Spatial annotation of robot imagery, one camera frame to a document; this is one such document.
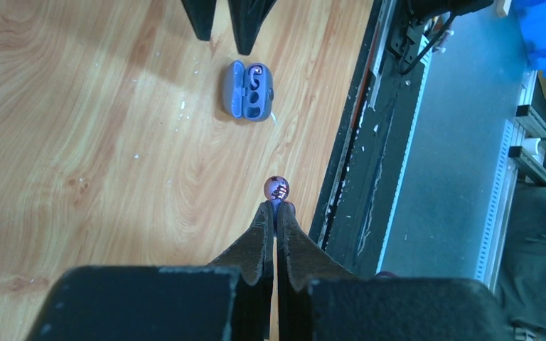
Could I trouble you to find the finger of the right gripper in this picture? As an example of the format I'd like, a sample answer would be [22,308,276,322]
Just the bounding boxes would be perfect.
[181,0,217,41]
[227,0,277,55]

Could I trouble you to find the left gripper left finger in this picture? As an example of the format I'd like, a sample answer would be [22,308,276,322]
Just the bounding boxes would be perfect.
[27,202,274,340]

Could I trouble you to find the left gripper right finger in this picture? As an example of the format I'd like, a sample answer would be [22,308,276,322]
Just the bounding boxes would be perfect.
[277,202,511,340]

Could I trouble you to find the purple earbud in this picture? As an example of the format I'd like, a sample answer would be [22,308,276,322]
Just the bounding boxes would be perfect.
[247,65,263,91]
[263,176,296,214]

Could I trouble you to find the purple earbud charging case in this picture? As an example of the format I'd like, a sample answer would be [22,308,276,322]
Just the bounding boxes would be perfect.
[222,60,274,122]

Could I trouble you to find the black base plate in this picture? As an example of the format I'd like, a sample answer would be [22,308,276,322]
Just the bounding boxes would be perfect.
[309,1,430,277]

